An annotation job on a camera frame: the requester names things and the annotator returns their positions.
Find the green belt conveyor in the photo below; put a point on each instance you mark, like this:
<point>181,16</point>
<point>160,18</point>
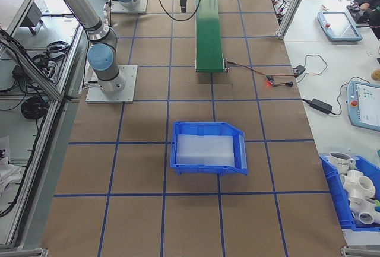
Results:
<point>209,31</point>

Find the small black circuit board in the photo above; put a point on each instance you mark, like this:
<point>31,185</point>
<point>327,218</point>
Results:
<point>269,79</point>

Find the blue plastic storage bin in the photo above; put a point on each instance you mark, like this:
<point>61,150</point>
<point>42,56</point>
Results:
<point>332,191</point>
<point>207,126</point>

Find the small black module box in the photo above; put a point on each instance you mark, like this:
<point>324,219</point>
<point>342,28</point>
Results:
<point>300,70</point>

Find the grey metal box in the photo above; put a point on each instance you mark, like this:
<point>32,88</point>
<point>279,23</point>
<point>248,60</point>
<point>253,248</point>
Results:
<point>31,16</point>

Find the grey blue teach pendant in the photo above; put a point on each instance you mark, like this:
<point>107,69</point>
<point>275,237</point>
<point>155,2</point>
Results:
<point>365,105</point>
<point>340,25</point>

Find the black power adapter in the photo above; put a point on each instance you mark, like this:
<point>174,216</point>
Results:
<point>321,105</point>

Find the small yellow round object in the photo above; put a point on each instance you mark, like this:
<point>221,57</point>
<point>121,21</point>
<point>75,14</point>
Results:
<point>376,75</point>

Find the white printed mug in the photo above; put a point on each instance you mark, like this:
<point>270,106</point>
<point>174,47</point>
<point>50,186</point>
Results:
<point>338,162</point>

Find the white crumpled cloth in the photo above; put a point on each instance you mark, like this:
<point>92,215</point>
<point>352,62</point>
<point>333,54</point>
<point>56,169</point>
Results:
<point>7,174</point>

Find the white PVC pipe fitting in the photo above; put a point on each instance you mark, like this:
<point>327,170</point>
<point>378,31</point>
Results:
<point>363,209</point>
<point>356,181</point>

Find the small green object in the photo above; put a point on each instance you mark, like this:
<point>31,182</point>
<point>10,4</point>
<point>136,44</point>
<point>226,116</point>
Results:
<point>377,206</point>

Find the white square base plate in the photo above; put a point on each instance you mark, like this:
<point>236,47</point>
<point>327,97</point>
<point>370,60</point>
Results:
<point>127,88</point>
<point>142,1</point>

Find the aluminium profile post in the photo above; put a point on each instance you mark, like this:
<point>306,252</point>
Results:
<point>293,4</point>

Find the V-shaped metal bar frame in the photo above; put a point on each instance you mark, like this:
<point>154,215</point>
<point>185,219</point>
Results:
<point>60,96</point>

